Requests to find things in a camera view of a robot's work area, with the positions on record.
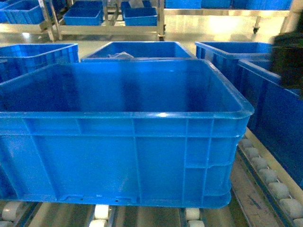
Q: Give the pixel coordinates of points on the blue crate on trolley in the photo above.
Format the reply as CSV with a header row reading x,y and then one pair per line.
x,y
85,13
146,16

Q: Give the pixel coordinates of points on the steel trolley rack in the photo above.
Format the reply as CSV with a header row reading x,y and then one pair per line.
x,y
56,26

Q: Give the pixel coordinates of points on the large blue plastic crate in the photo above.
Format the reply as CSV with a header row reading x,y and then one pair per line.
x,y
129,133

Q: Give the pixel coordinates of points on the white roller track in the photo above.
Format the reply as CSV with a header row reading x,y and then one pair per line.
x,y
101,216
192,216
278,193
10,213

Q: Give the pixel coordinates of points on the blue crate far left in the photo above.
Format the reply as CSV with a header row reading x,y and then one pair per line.
x,y
23,12

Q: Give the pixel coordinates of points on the blue crate behind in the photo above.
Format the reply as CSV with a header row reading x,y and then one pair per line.
x,y
139,50

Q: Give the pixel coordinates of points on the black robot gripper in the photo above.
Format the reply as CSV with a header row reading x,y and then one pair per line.
x,y
287,59

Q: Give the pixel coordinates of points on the blue crate far right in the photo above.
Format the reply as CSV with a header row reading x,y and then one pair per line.
x,y
225,56

